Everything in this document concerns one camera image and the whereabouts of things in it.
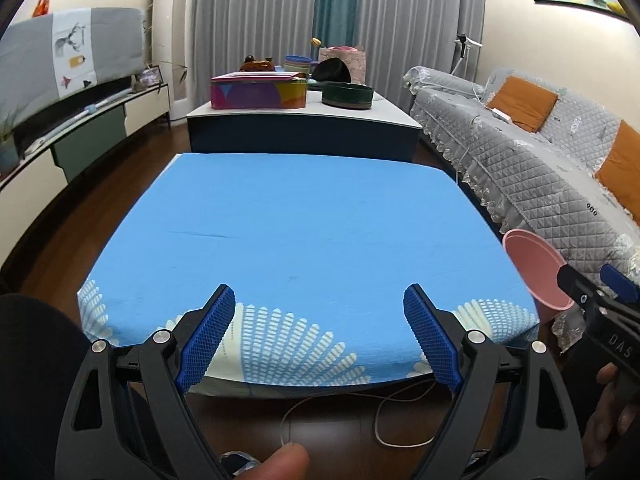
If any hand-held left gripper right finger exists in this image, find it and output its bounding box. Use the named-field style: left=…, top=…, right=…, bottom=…
left=402, top=283, right=586, bottom=480

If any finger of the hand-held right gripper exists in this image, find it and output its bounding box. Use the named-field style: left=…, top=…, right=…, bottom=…
left=557, top=265, right=603, bottom=307
left=600, top=263, right=640, bottom=306

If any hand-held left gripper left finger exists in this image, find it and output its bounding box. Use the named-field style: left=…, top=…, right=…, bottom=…
left=55, top=283, right=237, bottom=480

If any pink plastic bin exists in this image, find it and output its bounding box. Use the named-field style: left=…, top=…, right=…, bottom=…
left=502, top=229, right=576, bottom=311

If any person's right hand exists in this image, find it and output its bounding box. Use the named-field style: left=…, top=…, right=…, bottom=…
left=582, top=362, right=640, bottom=468

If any person's left hand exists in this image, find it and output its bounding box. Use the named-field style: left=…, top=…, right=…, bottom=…
left=247, top=444, right=310, bottom=480

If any orange cushion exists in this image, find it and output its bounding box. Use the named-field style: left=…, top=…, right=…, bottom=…
left=487, top=76, right=558, bottom=133
left=595, top=120, right=640, bottom=211

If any grey quilted sofa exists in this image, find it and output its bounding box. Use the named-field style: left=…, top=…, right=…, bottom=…
left=402, top=66, right=640, bottom=353

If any blue patterned tablecloth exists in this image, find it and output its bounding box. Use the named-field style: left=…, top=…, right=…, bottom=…
left=77, top=152, right=541, bottom=397

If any person's dark trouser leg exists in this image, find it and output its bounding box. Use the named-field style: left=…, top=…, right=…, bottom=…
left=0, top=294, right=151, bottom=480

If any white-top coffee table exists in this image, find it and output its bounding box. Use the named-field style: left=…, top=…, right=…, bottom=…
left=186, top=89, right=422, bottom=163

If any white and green cabinet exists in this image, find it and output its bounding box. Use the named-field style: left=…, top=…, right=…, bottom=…
left=0, top=85, right=173, bottom=271

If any colourful rectangular tin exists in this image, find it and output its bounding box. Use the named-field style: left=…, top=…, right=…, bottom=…
left=210, top=72, right=308, bottom=110

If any dark green round tin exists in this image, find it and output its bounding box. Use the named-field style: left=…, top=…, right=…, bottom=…
left=321, top=82, right=375, bottom=109

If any white floor stand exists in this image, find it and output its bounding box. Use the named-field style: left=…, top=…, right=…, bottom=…
left=452, top=34, right=482, bottom=78

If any brown teapot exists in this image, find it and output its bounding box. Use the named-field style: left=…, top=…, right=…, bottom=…
left=240, top=55, right=275, bottom=73

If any black hat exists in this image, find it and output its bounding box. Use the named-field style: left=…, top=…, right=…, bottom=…
left=311, top=58, right=352, bottom=83

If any stack of coloured bowls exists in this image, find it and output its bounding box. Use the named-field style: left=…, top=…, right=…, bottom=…
left=284, top=55, right=314, bottom=76

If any white standing air conditioner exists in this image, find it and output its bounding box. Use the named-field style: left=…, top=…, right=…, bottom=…
left=172, top=0, right=194, bottom=122

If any grey curtain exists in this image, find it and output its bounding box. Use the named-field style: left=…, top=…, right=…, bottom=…
left=352, top=0, right=486, bottom=108
left=192, top=0, right=321, bottom=108

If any television with grey cover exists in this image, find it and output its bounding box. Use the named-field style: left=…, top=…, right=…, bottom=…
left=0, top=7, right=146, bottom=131

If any teal curtain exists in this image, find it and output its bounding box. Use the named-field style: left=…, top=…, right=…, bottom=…
left=314, top=0, right=360, bottom=48

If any thin white floor cable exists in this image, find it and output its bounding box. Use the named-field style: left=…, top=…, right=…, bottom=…
left=280, top=377, right=451, bottom=448

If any white long-handled tool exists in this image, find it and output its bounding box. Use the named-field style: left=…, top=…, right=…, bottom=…
left=25, top=91, right=133, bottom=153

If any small photo frame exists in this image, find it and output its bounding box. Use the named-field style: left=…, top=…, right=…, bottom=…
left=137, top=66, right=165, bottom=88

